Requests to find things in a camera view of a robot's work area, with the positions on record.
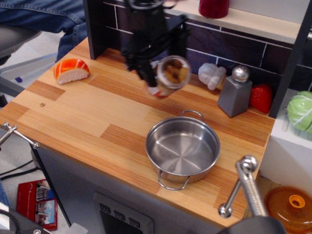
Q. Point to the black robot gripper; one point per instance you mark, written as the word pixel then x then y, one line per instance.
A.
pixel 153 34

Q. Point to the clear jar with red label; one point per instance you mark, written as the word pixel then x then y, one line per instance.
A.
pixel 172 73

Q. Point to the stainless steel pot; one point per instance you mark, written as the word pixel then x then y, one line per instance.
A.
pixel 182 150

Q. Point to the orange pot lid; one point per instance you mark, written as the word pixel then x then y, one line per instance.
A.
pixel 291 206

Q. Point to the toy salmon sushi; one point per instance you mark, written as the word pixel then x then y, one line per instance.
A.
pixel 71 70

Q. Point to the dark red cup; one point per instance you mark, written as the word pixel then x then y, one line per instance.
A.
pixel 214 9

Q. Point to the grey salt shaker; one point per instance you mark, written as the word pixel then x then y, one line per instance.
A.
pixel 235 94

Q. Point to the person's blue jeans leg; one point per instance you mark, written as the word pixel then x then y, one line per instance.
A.
pixel 53 16

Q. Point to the wooden shelf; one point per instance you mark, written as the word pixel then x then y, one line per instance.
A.
pixel 241 21

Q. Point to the red toy strawberry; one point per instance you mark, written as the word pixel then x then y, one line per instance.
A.
pixel 261 97

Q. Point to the grey chair seat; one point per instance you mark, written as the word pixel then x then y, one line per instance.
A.
pixel 12 38

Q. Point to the left metal clamp screw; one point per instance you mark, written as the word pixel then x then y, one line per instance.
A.
pixel 12 130

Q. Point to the toy oven front panel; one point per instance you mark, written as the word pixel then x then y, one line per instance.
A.
pixel 117 218

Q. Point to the green toy cabbage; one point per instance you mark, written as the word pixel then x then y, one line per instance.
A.
pixel 299 111

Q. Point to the red book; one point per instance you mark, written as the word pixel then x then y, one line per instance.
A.
pixel 36 201

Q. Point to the dark grey side post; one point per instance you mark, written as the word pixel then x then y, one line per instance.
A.
pixel 292 61

